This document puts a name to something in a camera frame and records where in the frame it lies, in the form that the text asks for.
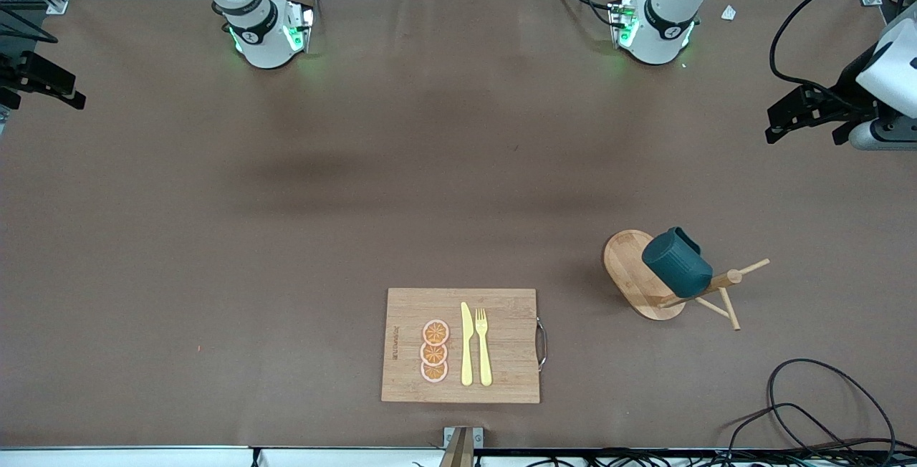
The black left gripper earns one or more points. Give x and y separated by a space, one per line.
845 89

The dark teal cup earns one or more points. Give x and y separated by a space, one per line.
677 265

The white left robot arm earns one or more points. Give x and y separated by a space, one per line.
659 30

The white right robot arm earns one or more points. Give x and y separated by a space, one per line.
261 37

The wooden mug rack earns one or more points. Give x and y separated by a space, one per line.
627 266

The small white paper scrap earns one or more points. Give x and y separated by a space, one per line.
728 13

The brown table cover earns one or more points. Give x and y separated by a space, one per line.
430 130

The yellow plastic fork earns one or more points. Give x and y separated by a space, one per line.
484 356

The yellow plastic knife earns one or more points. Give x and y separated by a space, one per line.
466 352

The orange slice toy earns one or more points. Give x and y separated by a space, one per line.
433 354
435 331
433 373

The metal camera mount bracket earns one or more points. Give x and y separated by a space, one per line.
462 442

